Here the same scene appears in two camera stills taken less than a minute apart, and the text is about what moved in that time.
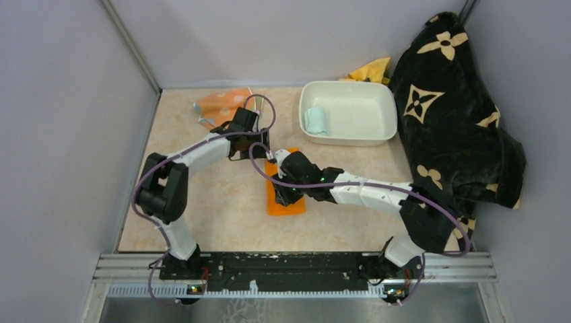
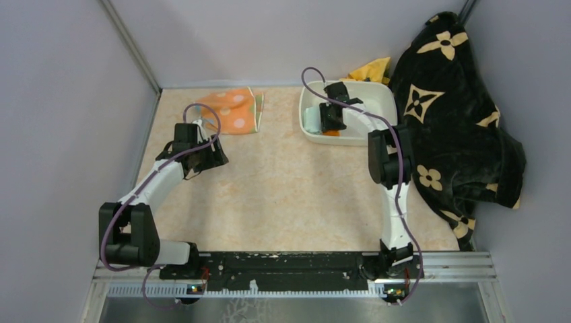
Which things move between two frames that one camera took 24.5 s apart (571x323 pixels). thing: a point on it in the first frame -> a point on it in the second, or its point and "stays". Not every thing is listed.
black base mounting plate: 321,270 stays
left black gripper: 266,138 -> 216,158
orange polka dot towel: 217,109 stays
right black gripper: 281,195 -> 326,126
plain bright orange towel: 275,208 -> 331,132
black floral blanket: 449,128 stays
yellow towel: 375,73 stays
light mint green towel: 314,120 stays
